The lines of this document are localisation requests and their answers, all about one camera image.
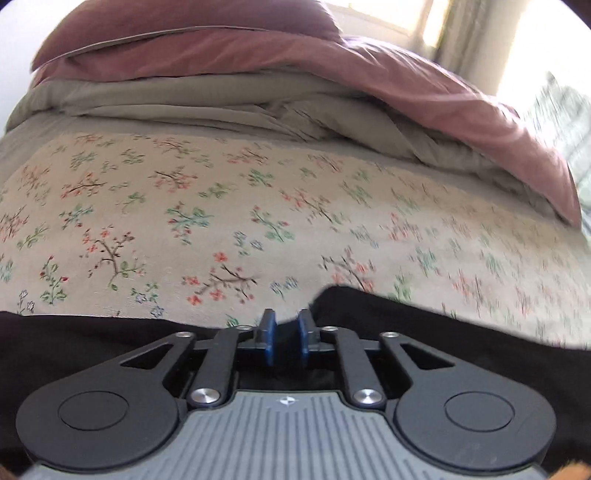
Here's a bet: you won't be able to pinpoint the window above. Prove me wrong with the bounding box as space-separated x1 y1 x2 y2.
323 0 446 52

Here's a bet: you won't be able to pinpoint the pink duvet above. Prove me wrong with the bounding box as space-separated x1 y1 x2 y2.
32 28 583 227

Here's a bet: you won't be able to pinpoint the black pants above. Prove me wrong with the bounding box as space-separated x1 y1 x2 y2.
0 286 591 476

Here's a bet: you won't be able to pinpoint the light curtain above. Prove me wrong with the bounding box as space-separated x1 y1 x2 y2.
434 0 513 95

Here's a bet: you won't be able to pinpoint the floral bed sheet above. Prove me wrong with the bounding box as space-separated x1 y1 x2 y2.
0 132 591 348

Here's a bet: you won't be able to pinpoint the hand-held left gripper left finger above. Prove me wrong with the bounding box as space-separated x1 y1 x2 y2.
119 308 278 409

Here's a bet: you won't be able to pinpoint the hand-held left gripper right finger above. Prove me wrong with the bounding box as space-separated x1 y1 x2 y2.
296 308 462 409

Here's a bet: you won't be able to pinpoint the grey quilted blanket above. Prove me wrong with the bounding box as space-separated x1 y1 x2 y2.
524 73 591 197

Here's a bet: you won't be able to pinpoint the pink pillow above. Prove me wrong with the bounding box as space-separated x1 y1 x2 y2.
30 0 346 73

